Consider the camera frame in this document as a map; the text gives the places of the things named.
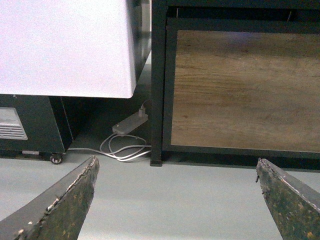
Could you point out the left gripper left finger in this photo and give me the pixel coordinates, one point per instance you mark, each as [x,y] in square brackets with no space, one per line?
[59,212]

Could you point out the white power strip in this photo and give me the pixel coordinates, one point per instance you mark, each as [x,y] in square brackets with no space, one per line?
[129,124]

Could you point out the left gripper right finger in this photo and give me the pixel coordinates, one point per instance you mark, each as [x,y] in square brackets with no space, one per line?
[293,205]

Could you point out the white chest freezer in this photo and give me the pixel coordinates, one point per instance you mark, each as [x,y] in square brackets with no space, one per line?
[58,58]

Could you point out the black wood panel cabinet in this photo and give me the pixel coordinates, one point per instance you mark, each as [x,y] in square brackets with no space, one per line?
[233,81]

